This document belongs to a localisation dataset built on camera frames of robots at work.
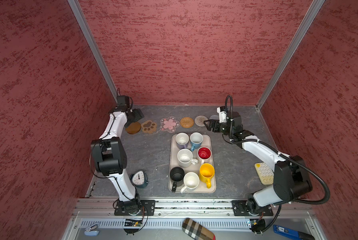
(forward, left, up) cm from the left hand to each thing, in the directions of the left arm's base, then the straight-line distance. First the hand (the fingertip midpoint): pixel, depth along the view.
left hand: (137, 120), depth 93 cm
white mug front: (-34, -34, -12) cm, 50 cm away
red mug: (-17, -43, -12) cm, 47 cm away
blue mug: (-8, -38, -9) cm, 40 cm away
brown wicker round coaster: (+9, -32, -14) cm, 36 cm away
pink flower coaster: (+9, -19, -15) cm, 25 cm away
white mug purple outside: (-7, -29, -11) cm, 32 cm away
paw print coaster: (+5, -4, -14) cm, 15 cm away
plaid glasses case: (-56, -36, -10) cm, 67 cm away
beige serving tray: (-26, -34, -14) cm, 45 cm away
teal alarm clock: (-33, -6, -10) cm, 35 cm away
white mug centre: (-19, -30, -12) cm, 38 cm away
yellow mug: (-28, -43, -13) cm, 53 cm away
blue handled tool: (-56, -79, -10) cm, 97 cm away
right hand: (-5, -44, +4) cm, 44 cm away
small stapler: (-56, +12, -12) cm, 59 cm away
